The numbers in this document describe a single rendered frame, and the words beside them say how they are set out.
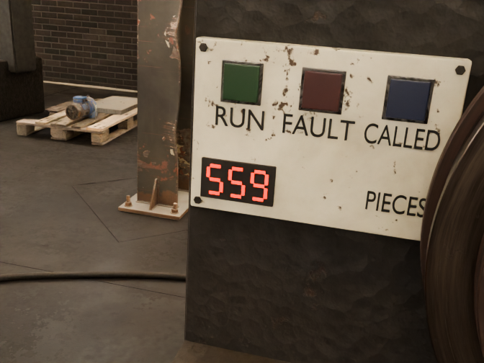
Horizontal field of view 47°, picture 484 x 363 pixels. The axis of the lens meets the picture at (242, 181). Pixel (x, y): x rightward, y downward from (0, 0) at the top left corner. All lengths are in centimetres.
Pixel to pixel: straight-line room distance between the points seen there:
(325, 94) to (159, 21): 268
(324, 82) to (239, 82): 8
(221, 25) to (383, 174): 22
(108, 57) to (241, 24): 681
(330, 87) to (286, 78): 4
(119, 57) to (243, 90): 676
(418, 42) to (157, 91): 274
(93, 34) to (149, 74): 424
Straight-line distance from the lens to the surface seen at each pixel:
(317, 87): 54
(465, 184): 43
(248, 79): 55
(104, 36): 737
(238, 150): 57
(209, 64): 57
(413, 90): 54
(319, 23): 56
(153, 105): 326
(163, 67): 320
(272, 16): 57
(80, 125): 486
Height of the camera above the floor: 128
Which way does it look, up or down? 19 degrees down
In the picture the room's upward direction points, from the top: 4 degrees clockwise
